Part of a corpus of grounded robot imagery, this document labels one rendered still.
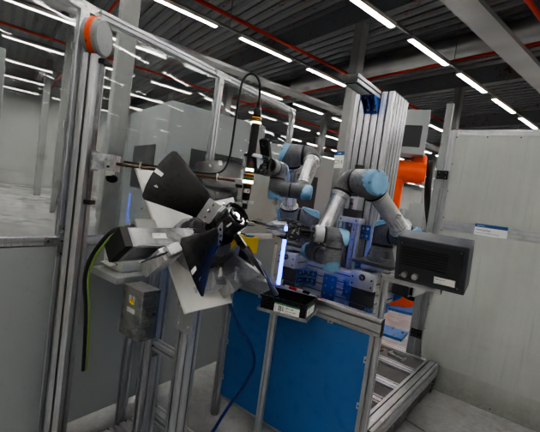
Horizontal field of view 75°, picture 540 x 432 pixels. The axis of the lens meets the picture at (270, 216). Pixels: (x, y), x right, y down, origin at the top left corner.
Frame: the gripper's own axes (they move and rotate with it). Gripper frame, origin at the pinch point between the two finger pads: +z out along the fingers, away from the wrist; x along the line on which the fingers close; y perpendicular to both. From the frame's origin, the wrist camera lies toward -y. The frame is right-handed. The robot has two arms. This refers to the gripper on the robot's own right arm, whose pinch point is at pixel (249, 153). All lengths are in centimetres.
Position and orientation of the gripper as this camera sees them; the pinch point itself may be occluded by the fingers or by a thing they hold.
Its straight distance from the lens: 151.3
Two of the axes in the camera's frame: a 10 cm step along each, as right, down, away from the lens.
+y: -1.4, 9.9, 0.5
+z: -4.5, -0.2, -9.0
